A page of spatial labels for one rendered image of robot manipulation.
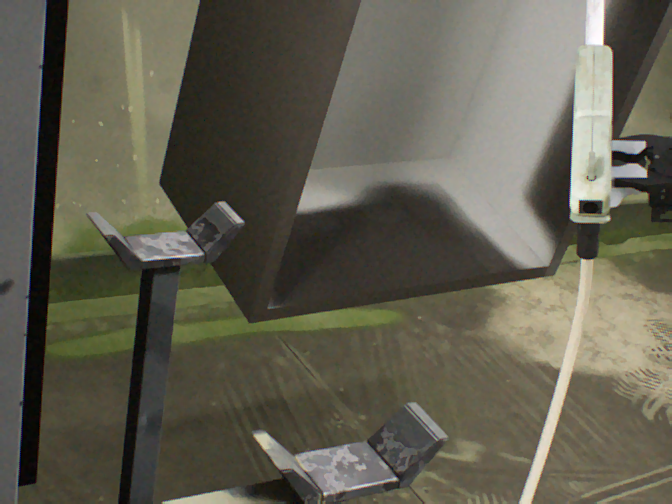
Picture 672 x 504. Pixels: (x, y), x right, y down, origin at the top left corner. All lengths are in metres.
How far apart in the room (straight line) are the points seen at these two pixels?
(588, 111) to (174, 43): 1.35
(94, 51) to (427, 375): 0.97
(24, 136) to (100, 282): 1.68
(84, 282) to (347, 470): 2.18
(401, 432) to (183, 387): 1.96
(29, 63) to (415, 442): 0.57
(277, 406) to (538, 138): 0.72
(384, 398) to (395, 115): 0.60
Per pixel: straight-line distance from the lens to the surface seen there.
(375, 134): 2.29
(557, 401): 1.86
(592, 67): 1.73
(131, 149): 2.73
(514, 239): 2.28
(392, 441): 0.54
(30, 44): 1.02
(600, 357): 2.90
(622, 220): 3.44
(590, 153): 1.57
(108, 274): 2.70
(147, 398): 0.72
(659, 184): 1.63
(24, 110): 1.04
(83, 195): 2.68
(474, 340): 2.83
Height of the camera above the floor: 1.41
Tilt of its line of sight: 26 degrees down
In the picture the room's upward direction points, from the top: 10 degrees clockwise
